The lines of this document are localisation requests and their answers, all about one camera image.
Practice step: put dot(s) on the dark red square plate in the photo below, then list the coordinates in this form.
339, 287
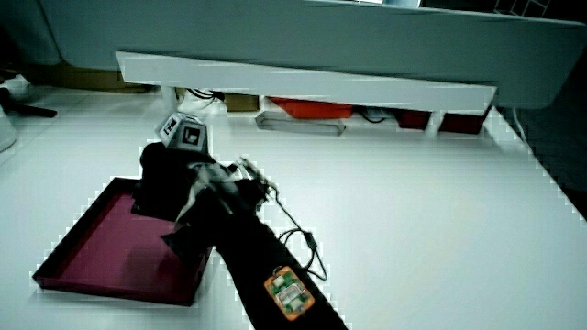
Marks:
114, 247

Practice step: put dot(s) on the brown cardboard box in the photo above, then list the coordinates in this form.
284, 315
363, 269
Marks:
241, 102

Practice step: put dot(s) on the white back panel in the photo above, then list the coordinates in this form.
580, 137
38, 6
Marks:
321, 32

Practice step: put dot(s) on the orange box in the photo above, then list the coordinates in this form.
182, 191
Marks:
312, 109

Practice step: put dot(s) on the black stand leg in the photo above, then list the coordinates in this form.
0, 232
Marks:
23, 109

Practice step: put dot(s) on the white shelf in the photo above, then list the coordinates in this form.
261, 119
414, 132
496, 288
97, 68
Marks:
302, 84

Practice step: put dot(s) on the clear plastic tray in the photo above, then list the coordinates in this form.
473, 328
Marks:
298, 124

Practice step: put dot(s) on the flat brown cardboard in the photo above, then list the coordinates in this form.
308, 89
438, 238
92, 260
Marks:
82, 79

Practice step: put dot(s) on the orange circuit board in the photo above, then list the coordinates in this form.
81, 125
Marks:
289, 293

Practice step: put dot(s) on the dark red box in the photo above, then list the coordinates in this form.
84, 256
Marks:
463, 124
413, 120

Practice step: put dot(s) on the person's right hand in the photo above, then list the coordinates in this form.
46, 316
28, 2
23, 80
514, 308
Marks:
169, 179

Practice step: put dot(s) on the person's right forearm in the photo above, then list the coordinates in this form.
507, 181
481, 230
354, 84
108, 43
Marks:
257, 256

